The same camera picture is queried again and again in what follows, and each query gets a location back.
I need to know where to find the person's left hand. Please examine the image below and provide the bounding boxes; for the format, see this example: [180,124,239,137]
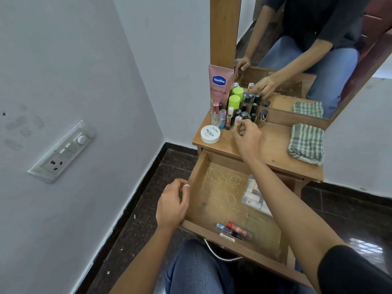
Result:
[156,178,191,233]

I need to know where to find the person's right hand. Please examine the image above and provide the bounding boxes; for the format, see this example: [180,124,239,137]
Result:
[232,119,263,163]

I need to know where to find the wooden drawer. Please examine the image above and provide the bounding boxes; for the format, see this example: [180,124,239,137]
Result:
[180,150,313,288]

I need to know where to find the person's right forearm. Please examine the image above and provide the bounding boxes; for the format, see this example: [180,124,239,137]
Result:
[243,151,348,293]

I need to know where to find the person's left forearm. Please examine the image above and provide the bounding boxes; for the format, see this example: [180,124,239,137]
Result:
[109,225,182,294]

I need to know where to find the cluster of dark capped bottles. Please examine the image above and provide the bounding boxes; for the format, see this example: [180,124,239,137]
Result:
[234,102,258,123]

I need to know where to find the white round jar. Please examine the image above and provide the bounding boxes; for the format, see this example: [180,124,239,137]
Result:
[200,125,221,144]

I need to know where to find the pink capped perfume bottle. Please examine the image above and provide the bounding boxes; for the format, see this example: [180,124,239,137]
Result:
[210,102,220,126]

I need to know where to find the wooden dressing table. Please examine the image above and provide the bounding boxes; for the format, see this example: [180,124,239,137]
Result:
[192,111,325,273]

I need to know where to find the pink lotion tube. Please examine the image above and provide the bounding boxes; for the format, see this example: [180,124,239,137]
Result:
[208,64,235,110]

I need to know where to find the clear plastic packet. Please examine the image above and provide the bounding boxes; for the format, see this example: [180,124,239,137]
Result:
[241,175,273,217]

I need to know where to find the red lipstick tube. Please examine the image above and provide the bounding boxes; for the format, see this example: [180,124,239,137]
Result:
[226,222,253,241]

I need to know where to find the green checked cloth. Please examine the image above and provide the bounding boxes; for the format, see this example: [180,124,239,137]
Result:
[287,123,325,166]

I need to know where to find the blue jeans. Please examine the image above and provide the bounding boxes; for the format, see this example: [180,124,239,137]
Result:
[165,239,308,294]

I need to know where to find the mirror glass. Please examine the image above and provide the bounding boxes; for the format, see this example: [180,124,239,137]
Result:
[234,0,392,120]

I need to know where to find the black shirt sleeve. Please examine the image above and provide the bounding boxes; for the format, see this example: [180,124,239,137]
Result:
[317,244,392,294]

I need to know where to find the metal drawer handle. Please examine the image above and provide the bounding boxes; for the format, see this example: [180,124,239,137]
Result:
[203,238,244,262]

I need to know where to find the wooden mirror frame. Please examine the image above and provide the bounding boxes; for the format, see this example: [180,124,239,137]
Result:
[210,0,392,131]

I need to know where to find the white wall switch board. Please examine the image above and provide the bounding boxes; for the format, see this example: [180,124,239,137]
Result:
[27,120,96,184]

